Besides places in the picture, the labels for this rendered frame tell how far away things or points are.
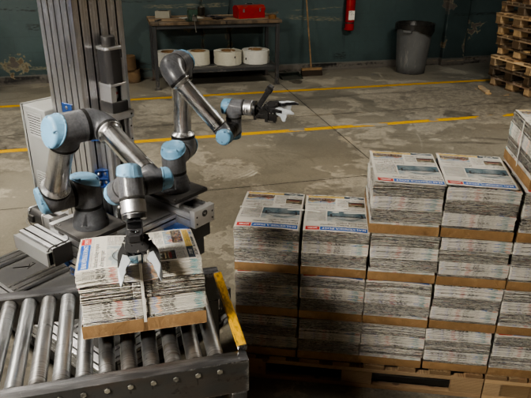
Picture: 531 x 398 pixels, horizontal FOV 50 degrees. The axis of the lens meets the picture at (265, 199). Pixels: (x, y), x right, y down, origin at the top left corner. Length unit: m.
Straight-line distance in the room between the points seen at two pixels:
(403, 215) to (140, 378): 1.24
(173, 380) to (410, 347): 1.32
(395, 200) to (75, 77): 1.43
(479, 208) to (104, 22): 1.72
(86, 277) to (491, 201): 1.55
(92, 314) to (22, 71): 7.30
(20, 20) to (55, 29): 6.19
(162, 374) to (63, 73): 1.44
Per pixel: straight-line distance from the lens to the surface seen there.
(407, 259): 2.50
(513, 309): 2.71
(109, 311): 1.81
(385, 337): 2.72
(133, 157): 1.95
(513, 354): 2.86
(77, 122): 2.09
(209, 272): 2.18
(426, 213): 2.41
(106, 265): 1.76
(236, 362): 1.77
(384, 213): 2.39
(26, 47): 8.86
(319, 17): 9.28
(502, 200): 2.43
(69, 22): 2.53
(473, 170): 2.56
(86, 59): 2.56
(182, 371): 1.76
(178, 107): 2.80
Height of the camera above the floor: 1.96
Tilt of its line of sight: 25 degrees down
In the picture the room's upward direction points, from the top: 1 degrees clockwise
